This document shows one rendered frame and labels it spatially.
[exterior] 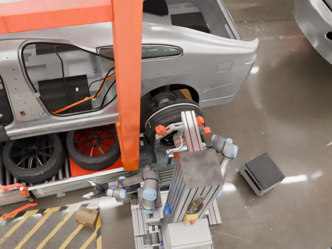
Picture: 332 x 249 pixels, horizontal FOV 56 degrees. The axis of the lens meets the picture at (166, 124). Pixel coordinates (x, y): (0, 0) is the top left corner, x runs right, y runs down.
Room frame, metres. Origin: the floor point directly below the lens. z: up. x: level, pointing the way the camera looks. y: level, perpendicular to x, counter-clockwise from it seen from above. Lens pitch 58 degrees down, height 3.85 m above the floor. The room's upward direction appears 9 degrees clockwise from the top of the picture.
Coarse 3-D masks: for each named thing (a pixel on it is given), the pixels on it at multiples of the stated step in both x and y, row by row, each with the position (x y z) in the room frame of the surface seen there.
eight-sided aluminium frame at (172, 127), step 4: (172, 124) 1.72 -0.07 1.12; (176, 124) 1.73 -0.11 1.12; (180, 124) 1.74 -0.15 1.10; (168, 128) 1.70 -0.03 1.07; (172, 128) 1.67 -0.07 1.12; (176, 128) 1.68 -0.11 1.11; (180, 128) 1.70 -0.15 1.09; (200, 128) 1.79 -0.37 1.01; (204, 128) 1.83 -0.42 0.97; (168, 132) 1.65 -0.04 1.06; (200, 132) 1.81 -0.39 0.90; (156, 136) 1.64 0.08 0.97; (160, 136) 1.62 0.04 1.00; (164, 136) 1.64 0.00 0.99; (156, 140) 1.61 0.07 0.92; (156, 144) 1.61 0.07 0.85; (160, 144) 1.68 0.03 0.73; (156, 148) 1.61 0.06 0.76; (160, 148) 1.63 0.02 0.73; (164, 148) 1.66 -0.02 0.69; (168, 148) 1.70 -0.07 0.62
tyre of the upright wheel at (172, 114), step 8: (168, 104) 1.93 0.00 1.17; (184, 104) 1.96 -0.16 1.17; (152, 112) 1.87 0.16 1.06; (160, 112) 1.85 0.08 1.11; (168, 112) 1.84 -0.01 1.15; (176, 112) 1.84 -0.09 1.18; (200, 112) 1.97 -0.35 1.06; (152, 120) 1.78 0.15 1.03; (160, 120) 1.76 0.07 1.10; (168, 120) 1.74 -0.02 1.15; (176, 120) 1.77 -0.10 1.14; (152, 128) 1.70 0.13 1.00; (152, 136) 1.67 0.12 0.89
